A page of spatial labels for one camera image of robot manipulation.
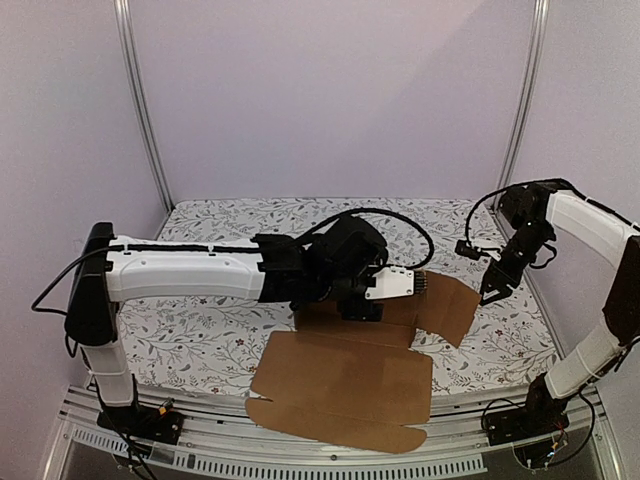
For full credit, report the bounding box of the right aluminium frame post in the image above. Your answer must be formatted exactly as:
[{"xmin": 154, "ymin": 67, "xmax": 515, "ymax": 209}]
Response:
[{"xmin": 497, "ymin": 0, "xmax": 550, "ymax": 189}]

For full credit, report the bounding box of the floral patterned table mat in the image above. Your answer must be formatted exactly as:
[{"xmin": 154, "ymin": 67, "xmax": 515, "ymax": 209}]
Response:
[{"xmin": 120, "ymin": 198, "xmax": 560, "ymax": 396}]

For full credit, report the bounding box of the aluminium frame post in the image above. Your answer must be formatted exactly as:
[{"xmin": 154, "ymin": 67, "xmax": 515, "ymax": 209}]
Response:
[
  {"xmin": 113, "ymin": 0, "xmax": 175, "ymax": 214},
  {"xmin": 497, "ymin": 0, "xmax": 550, "ymax": 189}
]

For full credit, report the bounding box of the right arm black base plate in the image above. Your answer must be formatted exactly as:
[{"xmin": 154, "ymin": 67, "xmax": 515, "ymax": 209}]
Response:
[{"xmin": 481, "ymin": 407, "xmax": 569, "ymax": 446}]

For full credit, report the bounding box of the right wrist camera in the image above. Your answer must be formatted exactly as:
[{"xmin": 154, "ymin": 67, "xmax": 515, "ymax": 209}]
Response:
[{"xmin": 454, "ymin": 239, "xmax": 504, "ymax": 261}]

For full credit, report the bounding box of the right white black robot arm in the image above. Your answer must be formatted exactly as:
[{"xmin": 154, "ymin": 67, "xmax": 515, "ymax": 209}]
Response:
[{"xmin": 463, "ymin": 178, "xmax": 639, "ymax": 436}]

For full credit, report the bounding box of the left aluminium frame post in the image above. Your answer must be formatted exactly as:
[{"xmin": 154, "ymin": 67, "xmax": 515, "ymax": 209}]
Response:
[{"xmin": 113, "ymin": 0, "xmax": 175, "ymax": 214}]

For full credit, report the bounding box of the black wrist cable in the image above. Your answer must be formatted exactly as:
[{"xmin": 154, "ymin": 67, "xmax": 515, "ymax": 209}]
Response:
[
  {"xmin": 463, "ymin": 185, "xmax": 511, "ymax": 246},
  {"xmin": 329, "ymin": 207, "xmax": 435, "ymax": 274}
]

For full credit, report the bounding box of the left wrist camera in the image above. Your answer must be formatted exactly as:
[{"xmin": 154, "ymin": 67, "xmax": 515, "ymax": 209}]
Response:
[{"xmin": 364, "ymin": 266, "xmax": 427, "ymax": 300}]

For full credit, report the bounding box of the aluminium front rail base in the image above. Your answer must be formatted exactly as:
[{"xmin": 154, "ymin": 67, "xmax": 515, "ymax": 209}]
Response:
[{"xmin": 42, "ymin": 386, "xmax": 626, "ymax": 479}]

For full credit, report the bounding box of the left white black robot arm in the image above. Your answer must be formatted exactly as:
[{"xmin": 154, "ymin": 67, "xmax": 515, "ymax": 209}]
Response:
[{"xmin": 31, "ymin": 214, "xmax": 388, "ymax": 434}]

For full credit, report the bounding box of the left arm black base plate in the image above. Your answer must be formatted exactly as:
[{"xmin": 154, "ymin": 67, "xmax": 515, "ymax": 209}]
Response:
[{"xmin": 97, "ymin": 404, "xmax": 185, "ymax": 445}]

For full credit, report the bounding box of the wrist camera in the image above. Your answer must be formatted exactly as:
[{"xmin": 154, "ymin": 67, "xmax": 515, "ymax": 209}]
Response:
[
  {"xmin": 454, "ymin": 239, "xmax": 504, "ymax": 261},
  {"xmin": 364, "ymin": 266, "xmax": 427, "ymax": 300}
]

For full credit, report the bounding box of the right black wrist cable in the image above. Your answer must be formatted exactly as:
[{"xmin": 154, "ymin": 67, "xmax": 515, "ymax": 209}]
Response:
[{"xmin": 463, "ymin": 185, "xmax": 511, "ymax": 246}]

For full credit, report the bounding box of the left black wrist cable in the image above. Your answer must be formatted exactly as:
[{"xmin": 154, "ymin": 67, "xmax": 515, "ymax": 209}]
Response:
[{"xmin": 329, "ymin": 207, "xmax": 435, "ymax": 274}]

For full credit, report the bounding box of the brown cardboard box sheet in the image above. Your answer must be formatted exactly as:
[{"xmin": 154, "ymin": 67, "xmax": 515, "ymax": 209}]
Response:
[{"xmin": 245, "ymin": 272, "xmax": 481, "ymax": 454}]

